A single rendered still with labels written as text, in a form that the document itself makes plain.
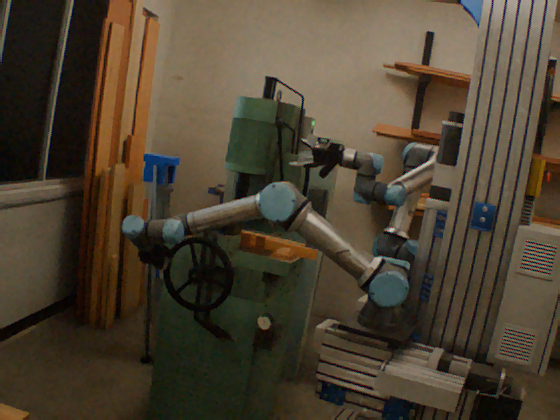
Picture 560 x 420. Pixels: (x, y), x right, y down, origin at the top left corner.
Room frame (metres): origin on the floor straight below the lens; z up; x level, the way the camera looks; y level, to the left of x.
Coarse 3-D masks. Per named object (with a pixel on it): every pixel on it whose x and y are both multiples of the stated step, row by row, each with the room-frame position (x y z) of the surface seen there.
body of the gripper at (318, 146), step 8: (320, 144) 2.34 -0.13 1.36; (328, 144) 2.32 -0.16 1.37; (336, 144) 2.32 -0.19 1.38; (344, 144) 2.31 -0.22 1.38; (312, 152) 2.32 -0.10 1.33; (320, 152) 2.31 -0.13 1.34; (328, 152) 2.32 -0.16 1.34; (336, 152) 2.31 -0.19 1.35; (320, 160) 2.34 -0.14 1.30; (328, 160) 2.35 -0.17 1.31; (336, 160) 2.33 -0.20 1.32
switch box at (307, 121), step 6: (306, 120) 2.77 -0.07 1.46; (312, 120) 2.80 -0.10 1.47; (306, 126) 2.77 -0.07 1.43; (300, 132) 2.77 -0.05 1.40; (306, 132) 2.77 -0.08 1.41; (312, 132) 2.84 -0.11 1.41; (300, 138) 2.77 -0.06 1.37; (306, 138) 2.77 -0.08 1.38; (294, 144) 2.78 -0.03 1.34; (300, 144) 2.77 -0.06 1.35; (300, 150) 2.77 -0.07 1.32; (306, 150) 2.79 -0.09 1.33
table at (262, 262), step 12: (240, 252) 2.37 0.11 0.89; (252, 252) 2.38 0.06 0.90; (264, 252) 2.42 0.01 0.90; (216, 264) 2.29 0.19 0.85; (240, 264) 2.36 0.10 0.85; (252, 264) 2.35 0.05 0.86; (264, 264) 2.34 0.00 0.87; (276, 264) 2.32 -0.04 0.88; (288, 264) 2.31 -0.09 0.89; (300, 264) 2.47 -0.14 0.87; (288, 276) 2.31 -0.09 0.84
